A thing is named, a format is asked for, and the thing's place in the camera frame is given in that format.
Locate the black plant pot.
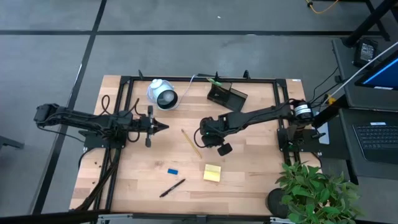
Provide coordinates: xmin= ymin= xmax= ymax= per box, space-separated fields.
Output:
xmin=266 ymin=187 xmax=290 ymax=220

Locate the yellow sticky note pad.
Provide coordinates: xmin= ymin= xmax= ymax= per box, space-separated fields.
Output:
xmin=203 ymin=163 xmax=222 ymax=183

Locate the yellow hanging cable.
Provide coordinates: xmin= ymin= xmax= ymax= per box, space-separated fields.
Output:
xmin=305 ymin=0 xmax=340 ymax=15

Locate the white lamp cable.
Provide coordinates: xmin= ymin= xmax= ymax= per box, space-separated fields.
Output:
xmin=146 ymin=73 xmax=197 ymax=110

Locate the black monitor blue screen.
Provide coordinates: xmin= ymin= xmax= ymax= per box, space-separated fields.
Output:
xmin=354 ymin=49 xmax=398 ymax=91

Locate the black furniture leg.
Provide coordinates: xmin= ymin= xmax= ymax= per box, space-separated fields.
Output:
xmin=0 ymin=135 xmax=25 ymax=151

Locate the black aluminium table frame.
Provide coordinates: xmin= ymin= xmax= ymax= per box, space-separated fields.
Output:
xmin=70 ymin=70 xmax=323 ymax=224

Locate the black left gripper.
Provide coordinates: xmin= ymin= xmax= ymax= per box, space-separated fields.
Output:
xmin=132 ymin=105 xmax=170 ymax=148

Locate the laptop computer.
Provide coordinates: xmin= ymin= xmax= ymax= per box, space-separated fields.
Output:
xmin=331 ymin=36 xmax=398 ymax=181

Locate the white round cup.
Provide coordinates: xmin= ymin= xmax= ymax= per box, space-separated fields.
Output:
xmin=146 ymin=78 xmax=180 ymax=111

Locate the green leafy plant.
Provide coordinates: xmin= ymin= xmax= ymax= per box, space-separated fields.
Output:
xmin=275 ymin=161 xmax=365 ymax=224

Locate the black power adapter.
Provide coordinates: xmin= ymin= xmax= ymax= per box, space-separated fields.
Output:
xmin=353 ymin=39 xmax=379 ymax=68

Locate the white paper sheet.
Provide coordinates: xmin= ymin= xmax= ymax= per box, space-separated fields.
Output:
xmin=317 ymin=123 xmax=331 ymax=146

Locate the black mesh desk organizer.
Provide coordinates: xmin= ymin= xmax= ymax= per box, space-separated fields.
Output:
xmin=206 ymin=81 xmax=249 ymax=113

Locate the black laptop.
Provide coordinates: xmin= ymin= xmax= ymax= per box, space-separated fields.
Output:
xmin=353 ymin=121 xmax=398 ymax=165

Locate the black pen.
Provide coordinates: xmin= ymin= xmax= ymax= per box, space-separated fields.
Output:
xmin=159 ymin=178 xmax=187 ymax=198

